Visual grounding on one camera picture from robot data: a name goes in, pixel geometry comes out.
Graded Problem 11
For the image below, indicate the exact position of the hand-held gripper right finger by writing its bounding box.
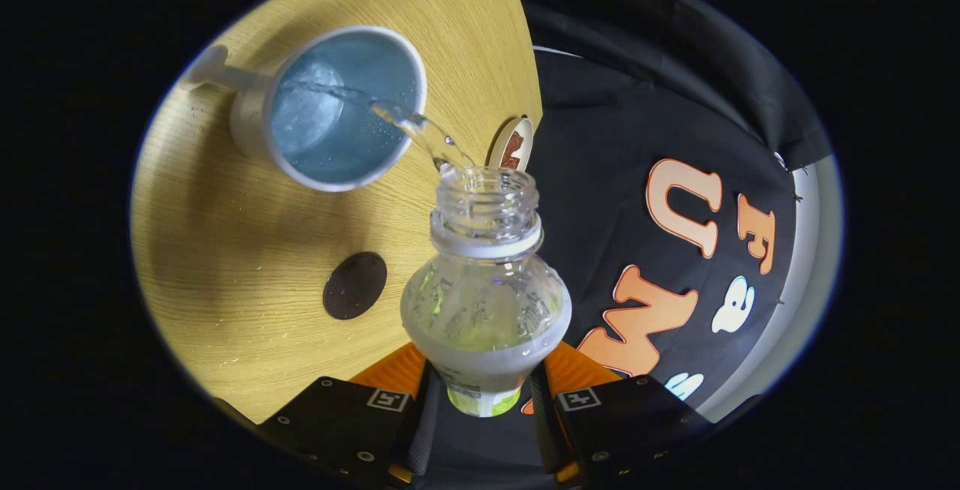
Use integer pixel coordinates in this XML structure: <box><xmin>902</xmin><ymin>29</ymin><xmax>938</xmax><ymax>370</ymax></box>
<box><xmin>529</xmin><ymin>341</ymin><xmax>710</xmax><ymax>488</ymax></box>

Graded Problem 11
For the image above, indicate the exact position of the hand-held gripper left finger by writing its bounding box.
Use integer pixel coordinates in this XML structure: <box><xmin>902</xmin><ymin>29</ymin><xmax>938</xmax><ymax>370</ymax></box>
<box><xmin>264</xmin><ymin>341</ymin><xmax>443</xmax><ymax>489</ymax></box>

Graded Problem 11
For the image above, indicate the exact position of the dark brown round coaster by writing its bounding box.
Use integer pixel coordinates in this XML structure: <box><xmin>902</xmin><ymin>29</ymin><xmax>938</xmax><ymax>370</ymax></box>
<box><xmin>322</xmin><ymin>251</ymin><xmax>389</xmax><ymax>321</ymax></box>

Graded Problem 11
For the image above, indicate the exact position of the clear plastic juice bottle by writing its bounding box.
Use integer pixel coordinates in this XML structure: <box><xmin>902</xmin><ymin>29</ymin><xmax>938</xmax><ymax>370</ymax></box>
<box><xmin>400</xmin><ymin>166</ymin><xmax>573</xmax><ymax>419</ymax></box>

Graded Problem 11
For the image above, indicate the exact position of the clear juice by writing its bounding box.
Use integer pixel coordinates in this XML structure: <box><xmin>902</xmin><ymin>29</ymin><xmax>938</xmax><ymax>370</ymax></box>
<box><xmin>271</xmin><ymin>62</ymin><xmax>477</xmax><ymax>173</ymax></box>

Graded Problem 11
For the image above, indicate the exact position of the white cup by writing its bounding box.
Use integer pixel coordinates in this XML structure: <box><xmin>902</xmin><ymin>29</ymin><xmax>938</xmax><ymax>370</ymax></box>
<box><xmin>178</xmin><ymin>25</ymin><xmax>428</xmax><ymax>193</ymax></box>

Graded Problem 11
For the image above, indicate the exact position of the wooden table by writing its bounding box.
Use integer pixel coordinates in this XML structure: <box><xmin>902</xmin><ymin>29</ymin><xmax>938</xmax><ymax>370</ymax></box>
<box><xmin>129</xmin><ymin>0</ymin><xmax>544</xmax><ymax>425</ymax></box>

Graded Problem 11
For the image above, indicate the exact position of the brown meat piece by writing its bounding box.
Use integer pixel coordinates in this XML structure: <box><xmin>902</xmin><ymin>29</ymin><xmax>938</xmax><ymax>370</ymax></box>
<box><xmin>501</xmin><ymin>130</ymin><xmax>526</xmax><ymax>170</ymax></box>

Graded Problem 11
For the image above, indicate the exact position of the small beige round plate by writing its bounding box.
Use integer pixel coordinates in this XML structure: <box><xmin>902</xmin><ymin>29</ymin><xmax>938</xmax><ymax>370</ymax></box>
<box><xmin>486</xmin><ymin>116</ymin><xmax>535</xmax><ymax>172</ymax></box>

